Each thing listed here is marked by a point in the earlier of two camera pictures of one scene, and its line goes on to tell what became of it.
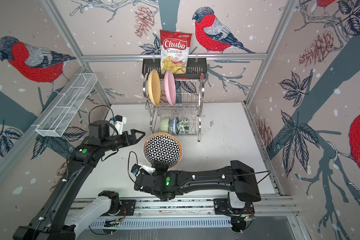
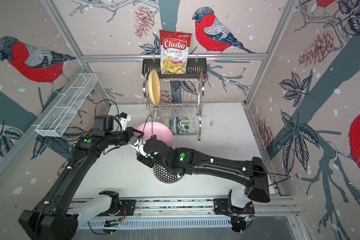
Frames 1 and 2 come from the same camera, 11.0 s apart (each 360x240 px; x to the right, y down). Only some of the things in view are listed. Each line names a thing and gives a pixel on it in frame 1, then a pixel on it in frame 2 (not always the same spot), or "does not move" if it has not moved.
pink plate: x=170 y=86 → x=162 y=132
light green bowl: x=163 y=125 does not move
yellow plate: x=154 y=86 does not move
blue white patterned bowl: x=174 y=125 does not move
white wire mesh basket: x=58 y=117 does not move
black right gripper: x=159 y=167 → x=145 y=160
